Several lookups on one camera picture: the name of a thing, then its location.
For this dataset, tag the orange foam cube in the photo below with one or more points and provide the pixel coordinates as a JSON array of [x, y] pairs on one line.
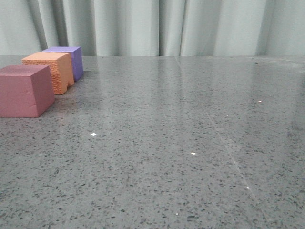
[[60, 68]]

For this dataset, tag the purple foam cube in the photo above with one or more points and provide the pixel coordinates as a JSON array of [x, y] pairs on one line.
[[76, 58]]

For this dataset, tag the grey-green curtain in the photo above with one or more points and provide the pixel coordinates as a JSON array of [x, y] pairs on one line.
[[154, 27]]

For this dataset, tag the red foam cube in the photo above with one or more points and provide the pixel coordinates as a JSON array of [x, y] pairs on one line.
[[25, 90]]

